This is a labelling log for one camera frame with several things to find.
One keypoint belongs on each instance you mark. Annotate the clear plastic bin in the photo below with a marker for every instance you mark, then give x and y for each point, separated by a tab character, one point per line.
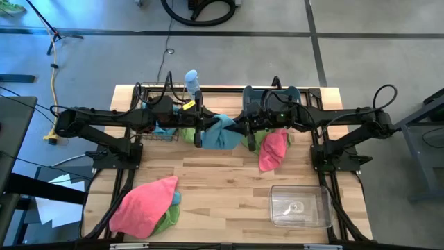
281	198

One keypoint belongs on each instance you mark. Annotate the yellow tape label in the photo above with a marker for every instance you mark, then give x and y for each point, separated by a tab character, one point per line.
189	105

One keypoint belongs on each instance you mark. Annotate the green microfiber towel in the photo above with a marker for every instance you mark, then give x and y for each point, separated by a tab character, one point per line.
170	218
189	135
255	142

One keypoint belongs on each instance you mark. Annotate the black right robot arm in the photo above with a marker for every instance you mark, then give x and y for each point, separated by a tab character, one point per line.
347	116

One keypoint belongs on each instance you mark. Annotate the black floor bar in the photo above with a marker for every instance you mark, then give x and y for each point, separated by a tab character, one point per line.
17	78

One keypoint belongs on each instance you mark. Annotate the white paper sheets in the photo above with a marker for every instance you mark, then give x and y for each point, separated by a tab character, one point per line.
59	212

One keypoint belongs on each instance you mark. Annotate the black aluminium table frame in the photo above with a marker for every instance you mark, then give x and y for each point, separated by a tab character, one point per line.
222	90

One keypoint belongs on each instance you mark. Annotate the silver metal bracket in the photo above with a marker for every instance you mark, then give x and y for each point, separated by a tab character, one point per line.
322	247
128	246

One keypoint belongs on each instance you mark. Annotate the blue plastic basket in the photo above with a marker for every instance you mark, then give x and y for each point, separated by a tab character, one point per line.
253	95

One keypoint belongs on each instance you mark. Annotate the black tripod stand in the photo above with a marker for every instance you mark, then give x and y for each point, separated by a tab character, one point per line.
56	34

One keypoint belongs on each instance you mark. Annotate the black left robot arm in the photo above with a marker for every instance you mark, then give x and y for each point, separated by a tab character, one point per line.
104	118

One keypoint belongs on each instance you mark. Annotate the grey metal cart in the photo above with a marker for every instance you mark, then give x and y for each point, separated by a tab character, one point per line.
416	114

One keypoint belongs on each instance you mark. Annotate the black side table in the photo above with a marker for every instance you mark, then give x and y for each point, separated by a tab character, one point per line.
14	132

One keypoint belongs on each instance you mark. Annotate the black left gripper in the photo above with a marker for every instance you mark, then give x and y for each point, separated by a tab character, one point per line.
189	118

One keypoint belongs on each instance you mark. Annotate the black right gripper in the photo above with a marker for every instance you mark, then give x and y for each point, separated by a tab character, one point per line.
263	119

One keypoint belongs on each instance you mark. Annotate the pink microfiber towel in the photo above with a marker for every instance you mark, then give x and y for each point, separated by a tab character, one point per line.
274	152
142	208

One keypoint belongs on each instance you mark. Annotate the blue air freshener spray bottle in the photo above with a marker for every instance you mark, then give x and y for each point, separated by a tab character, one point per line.
191	81

